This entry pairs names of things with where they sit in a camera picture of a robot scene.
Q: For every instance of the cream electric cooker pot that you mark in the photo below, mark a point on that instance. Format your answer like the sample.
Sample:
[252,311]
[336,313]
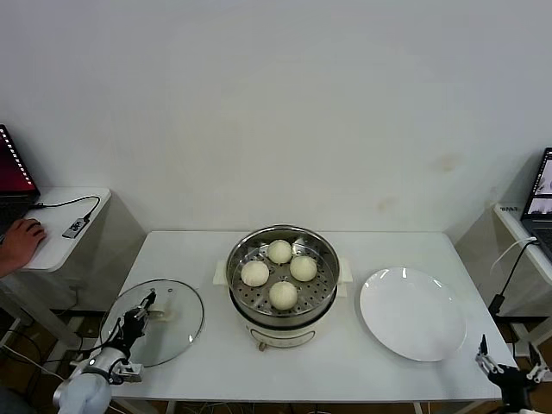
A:
[280,334]

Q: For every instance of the black laptop with dark screen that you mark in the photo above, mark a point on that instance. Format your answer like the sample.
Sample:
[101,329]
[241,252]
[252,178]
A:
[13,172]

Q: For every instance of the person's forearm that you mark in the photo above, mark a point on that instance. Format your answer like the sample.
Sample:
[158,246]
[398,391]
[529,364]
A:
[3,265]

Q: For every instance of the white side table with mouse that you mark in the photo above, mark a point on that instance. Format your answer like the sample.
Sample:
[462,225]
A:
[60,254]

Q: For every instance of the white steamed baozi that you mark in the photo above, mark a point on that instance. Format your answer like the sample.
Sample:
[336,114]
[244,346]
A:
[303,268]
[254,274]
[283,295]
[279,251]

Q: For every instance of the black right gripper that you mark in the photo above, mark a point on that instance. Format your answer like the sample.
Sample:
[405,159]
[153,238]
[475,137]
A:
[513,386]

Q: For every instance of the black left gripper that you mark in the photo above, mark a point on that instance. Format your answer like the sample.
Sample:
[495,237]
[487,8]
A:
[130,328]

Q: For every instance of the person's hand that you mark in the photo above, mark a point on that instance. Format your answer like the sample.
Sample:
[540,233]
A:
[23,243]

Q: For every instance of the round white plate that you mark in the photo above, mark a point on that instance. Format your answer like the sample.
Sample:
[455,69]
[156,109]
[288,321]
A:
[409,315]

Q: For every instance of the round glass pot lid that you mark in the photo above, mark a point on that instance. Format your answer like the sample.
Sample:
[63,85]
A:
[181,310]

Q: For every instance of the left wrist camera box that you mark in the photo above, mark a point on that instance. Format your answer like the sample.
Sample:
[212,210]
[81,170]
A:
[129,371]

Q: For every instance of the grey usb hub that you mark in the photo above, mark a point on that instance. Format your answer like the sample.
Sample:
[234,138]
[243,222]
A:
[75,228]

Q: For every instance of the laptop showing camera views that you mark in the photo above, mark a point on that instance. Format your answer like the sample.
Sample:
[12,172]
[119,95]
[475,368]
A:
[539,194]

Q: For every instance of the small printed table label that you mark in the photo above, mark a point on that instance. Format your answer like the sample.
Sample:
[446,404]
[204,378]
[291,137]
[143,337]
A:
[509,209]

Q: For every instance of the stainless steel steamer basket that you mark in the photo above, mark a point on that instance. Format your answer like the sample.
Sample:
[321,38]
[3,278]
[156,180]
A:
[302,297]

